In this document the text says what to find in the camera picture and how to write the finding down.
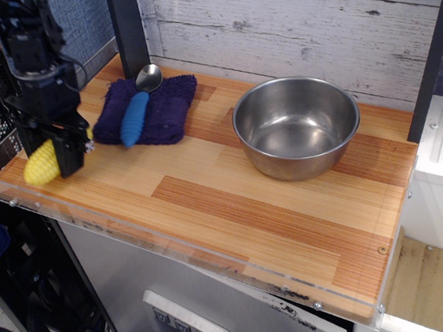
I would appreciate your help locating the clear acrylic table guard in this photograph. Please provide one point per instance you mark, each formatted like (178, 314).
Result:
(325, 242)

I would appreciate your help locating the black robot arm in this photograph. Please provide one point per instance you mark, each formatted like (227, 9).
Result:
(30, 37)

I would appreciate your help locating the yellow plastic corn cob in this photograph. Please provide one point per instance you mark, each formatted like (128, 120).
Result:
(42, 167)

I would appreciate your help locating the purple towel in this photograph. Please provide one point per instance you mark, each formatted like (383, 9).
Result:
(165, 116)

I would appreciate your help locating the dark grey vertical post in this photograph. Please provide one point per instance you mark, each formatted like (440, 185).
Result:
(130, 35)

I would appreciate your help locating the blue handled metal spoon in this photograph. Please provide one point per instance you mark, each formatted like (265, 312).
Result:
(149, 79)

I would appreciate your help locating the blue fabric panel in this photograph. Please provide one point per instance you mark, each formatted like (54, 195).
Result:
(88, 33)

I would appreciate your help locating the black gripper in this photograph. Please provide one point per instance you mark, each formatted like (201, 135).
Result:
(46, 108)

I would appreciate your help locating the stainless steel bowl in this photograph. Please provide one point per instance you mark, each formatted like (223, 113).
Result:
(295, 128)

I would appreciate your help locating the dark right vertical post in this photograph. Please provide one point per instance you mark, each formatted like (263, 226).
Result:
(428, 81)

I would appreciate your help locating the stainless steel cabinet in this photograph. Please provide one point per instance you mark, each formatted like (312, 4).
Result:
(146, 282)

